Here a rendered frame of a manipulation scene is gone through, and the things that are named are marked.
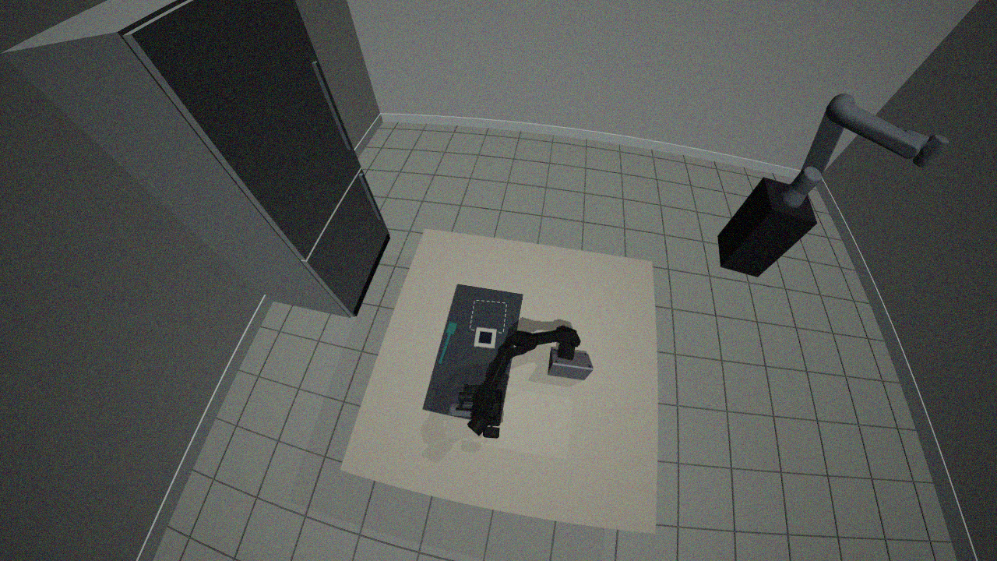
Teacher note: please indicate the teal flat trowel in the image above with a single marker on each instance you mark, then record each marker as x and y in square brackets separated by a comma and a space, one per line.
[451, 331]

